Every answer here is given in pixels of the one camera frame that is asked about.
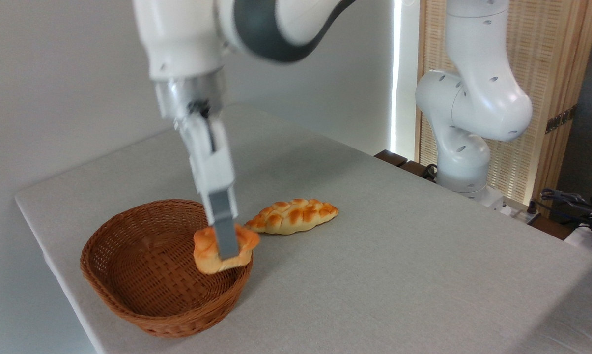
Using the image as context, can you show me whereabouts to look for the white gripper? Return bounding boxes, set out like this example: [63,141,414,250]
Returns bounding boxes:
[177,111,241,260]

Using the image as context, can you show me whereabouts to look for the round flower-shaped bread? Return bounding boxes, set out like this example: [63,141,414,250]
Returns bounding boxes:
[193,224,261,275]

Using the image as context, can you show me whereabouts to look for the long braided bread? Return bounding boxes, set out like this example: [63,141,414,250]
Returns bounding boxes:
[245,198,339,235]

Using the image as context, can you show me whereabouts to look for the brown wicker basket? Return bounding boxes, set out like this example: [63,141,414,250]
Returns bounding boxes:
[80,199,254,339]

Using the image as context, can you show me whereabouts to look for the dark wooden furniture piece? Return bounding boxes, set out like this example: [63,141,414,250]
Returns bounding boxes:
[374,149,437,183]

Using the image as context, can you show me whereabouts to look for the grey tablecloth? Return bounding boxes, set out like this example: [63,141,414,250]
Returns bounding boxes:
[15,103,592,354]

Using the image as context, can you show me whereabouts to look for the dark metal screen hinge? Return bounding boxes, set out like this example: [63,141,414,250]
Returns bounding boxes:
[545,104,578,134]

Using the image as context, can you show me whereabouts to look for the wooden rattan folding screen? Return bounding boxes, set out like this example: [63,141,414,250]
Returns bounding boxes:
[416,0,592,205]

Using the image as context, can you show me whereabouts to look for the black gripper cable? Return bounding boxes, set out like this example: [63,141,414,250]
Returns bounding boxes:
[188,100,217,152]

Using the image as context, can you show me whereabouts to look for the black cable bundle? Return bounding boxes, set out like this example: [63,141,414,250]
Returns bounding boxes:
[540,188,592,232]

